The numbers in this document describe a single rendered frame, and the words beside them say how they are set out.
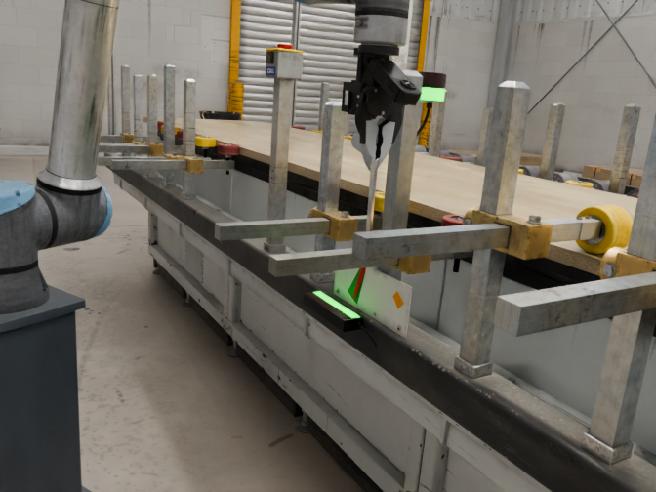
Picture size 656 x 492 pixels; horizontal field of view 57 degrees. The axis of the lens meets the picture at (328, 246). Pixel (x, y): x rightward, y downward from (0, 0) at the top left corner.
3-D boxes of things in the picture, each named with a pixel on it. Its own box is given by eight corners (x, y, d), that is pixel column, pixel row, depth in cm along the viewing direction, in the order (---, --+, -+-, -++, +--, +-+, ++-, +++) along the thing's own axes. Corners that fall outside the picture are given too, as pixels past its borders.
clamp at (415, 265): (408, 275, 109) (411, 248, 108) (366, 255, 120) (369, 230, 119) (432, 272, 112) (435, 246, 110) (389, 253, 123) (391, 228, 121)
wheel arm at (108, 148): (87, 154, 243) (86, 143, 242) (85, 153, 246) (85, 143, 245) (191, 155, 265) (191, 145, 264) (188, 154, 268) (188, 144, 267)
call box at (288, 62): (276, 80, 147) (278, 47, 145) (265, 80, 152) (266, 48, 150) (302, 82, 150) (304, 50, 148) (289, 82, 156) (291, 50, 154)
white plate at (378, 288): (404, 339, 111) (410, 287, 108) (332, 293, 132) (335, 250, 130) (406, 338, 111) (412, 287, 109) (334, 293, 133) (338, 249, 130)
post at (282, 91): (270, 253, 160) (279, 78, 148) (263, 249, 164) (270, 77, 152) (285, 252, 162) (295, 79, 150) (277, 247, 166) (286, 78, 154)
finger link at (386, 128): (371, 167, 113) (376, 116, 111) (390, 172, 108) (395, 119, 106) (357, 167, 111) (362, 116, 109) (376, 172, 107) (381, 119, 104)
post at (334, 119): (317, 311, 141) (333, 101, 128) (309, 307, 144) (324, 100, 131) (330, 309, 142) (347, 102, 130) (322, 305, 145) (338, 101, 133)
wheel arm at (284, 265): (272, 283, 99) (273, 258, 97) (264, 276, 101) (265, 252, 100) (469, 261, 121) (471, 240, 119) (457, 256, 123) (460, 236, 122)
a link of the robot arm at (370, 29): (419, 20, 101) (372, 13, 96) (416, 50, 102) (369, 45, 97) (388, 21, 108) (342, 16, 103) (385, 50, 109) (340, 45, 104)
